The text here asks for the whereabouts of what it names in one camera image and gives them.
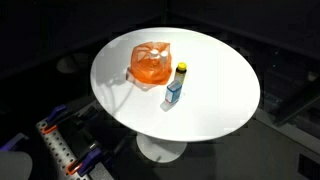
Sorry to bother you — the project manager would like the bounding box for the white capped bottle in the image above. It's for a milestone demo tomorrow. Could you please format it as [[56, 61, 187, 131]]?
[[160, 50, 169, 64]]

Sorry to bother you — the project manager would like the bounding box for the blue white carton box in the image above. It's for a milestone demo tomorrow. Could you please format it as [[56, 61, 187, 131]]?
[[164, 80, 184, 105]]

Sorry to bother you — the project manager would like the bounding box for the white table pedestal base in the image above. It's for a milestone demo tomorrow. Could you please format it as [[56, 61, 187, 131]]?
[[135, 132, 188, 164]]

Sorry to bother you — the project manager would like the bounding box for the yellow capped bottle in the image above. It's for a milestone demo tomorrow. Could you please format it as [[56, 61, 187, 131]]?
[[173, 61, 188, 86]]

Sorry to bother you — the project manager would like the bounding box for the white rounded object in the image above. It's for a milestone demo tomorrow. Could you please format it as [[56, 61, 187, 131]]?
[[0, 150, 33, 180]]

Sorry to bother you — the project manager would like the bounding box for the black device on breadboard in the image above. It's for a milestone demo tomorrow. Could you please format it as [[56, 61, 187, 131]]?
[[59, 106, 101, 158]]

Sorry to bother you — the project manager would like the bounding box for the white bottle blue label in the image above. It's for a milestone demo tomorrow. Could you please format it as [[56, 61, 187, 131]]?
[[149, 48, 160, 63]]

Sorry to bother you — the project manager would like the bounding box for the purple orange spring clamp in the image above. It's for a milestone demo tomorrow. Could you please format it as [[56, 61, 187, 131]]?
[[42, 104, 70, 135], [65, 146, 103, 177]]

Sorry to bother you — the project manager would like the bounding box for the purple clamp handle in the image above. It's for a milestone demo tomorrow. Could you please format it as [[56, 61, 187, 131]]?
[[0, 132, 29, 152]]

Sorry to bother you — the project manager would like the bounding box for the orange plastic bag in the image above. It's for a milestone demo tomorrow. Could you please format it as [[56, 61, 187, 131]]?
[[129, 41, 173, 86]]

